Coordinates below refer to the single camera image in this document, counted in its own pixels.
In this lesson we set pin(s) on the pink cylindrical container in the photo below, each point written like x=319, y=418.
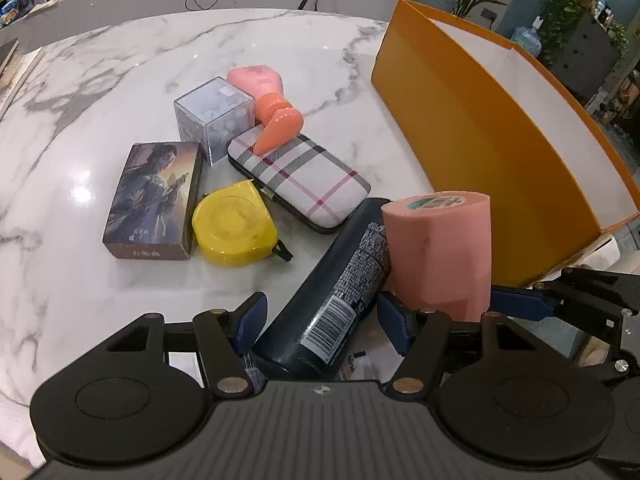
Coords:
x=435, y=260

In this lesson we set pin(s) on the leafy green plant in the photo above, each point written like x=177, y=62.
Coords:
x=565, y=5

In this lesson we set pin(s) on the white printed paper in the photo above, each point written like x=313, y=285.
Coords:
x=357, y=366

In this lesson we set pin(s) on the clear plastic cube box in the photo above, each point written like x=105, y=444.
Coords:
x=210, y=115

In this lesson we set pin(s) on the grey cabinet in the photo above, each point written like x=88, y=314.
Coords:
x=585, y=55

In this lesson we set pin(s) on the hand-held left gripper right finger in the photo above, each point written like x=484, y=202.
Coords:
x=395, y=322

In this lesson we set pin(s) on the orange cardboard box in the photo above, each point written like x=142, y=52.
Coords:
x=475, y=125

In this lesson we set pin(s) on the dark spray can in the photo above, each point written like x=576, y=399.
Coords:
x=340, y=280

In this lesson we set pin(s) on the pink tube with orange cap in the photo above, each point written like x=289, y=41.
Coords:
x=272, y=120

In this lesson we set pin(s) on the illustrated card box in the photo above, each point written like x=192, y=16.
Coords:
x=150, y=195

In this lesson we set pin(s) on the blue water jug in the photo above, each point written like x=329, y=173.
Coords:
x=527, y=37

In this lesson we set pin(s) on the yellow tape measure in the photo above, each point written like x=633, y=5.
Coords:
x=232, y=225

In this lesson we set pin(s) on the plaid case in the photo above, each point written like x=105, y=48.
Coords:
x=310, y=185

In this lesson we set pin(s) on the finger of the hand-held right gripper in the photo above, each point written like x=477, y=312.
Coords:
x=522, y=302

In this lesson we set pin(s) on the wall socket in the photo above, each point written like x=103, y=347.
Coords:
x=487, y=15

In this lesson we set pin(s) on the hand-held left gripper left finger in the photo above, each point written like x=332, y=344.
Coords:
x=252, y=317

